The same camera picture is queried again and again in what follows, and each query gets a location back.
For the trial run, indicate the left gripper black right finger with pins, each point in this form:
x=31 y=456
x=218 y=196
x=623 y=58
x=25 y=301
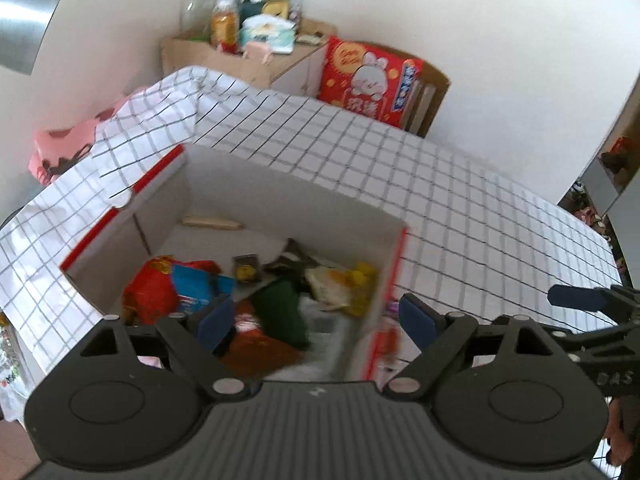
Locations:
x=505 y=392

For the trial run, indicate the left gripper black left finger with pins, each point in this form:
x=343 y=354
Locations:
x=128 y=395

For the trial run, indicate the large red snack bag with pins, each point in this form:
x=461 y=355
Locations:
x=151 y=295

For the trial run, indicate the blue snack bag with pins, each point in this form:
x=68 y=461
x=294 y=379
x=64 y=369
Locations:
x=197 y=289

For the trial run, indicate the orange-brown snack bag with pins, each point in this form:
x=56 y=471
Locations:
x=251 y=352

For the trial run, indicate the small black yellow packet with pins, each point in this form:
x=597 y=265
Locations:
x=247 y=269

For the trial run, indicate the dark green snack packet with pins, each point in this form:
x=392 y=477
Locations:
x=277 y=308

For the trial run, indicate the beige wafer stick snack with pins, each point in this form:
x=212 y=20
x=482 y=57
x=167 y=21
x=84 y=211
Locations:
x=213 y=223

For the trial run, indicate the white plastic snack bag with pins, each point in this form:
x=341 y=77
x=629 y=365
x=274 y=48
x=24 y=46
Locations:
x=331 y=335

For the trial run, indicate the egg print snack packet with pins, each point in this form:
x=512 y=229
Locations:
x=330 y=287

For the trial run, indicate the yellow candy bag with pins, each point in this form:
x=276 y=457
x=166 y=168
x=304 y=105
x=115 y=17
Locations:
x=362 y=281

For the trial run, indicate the black snack packet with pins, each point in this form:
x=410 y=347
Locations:
x=291 y=265

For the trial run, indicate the white black grid tablecloth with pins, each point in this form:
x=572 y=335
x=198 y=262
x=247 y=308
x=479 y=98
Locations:
x=301 y=430

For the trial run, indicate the red cardboard box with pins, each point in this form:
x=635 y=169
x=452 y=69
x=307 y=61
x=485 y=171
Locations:
x=273 y=206

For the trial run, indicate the wooden chair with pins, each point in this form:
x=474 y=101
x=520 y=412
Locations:
x=426 y=95

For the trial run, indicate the red rabbit cushion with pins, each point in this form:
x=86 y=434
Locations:
x=368 y=80

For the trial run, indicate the wooden side cabinet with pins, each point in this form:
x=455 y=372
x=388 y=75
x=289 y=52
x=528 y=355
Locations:
x=297 y=74

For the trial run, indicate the orange drink bottle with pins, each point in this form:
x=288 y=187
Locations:
x=225 y=26

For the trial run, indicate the tissue pack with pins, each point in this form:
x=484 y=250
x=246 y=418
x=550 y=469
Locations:
x=278 y=33

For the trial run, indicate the clear glass jar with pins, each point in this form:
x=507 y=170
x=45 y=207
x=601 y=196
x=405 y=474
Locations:
x=195 y=18

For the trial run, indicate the silver desk lamp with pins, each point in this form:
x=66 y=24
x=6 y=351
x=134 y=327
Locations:
x=23 y=26

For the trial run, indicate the grey wall cabinet unit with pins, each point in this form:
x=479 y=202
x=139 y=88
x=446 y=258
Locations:
x=606 y=195

